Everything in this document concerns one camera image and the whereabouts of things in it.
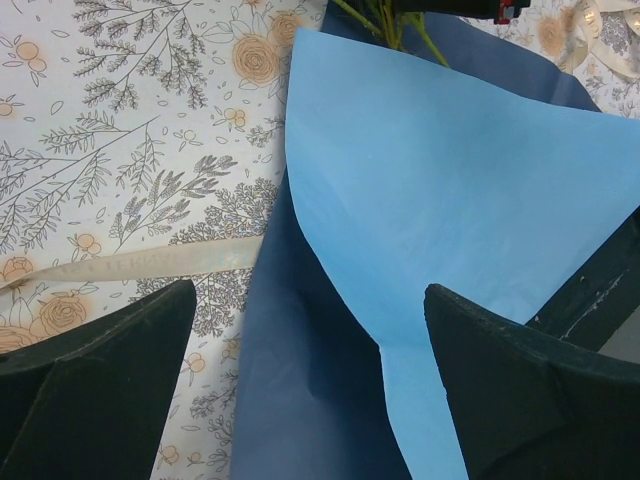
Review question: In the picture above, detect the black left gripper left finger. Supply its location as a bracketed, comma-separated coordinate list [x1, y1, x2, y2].
[1, 280, 196, 479]

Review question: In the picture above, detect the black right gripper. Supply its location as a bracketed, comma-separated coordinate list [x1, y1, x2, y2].
[394, 0, 530, 24]

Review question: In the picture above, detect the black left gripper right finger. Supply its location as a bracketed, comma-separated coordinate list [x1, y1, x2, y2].
[424, 284, 639, 479]

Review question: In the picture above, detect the artificial flower bouquet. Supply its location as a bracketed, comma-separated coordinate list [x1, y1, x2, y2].
[333, 0, 450, 68]

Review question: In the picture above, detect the blue wrapping paper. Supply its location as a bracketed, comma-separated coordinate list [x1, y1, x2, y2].
[230, 9, 639, 479]

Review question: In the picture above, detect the cream ribbon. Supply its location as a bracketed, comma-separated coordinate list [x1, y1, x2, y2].
[1, 235, 264, 291]

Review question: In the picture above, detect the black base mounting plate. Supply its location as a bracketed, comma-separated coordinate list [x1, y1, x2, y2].
[526, 211, 639, 351]

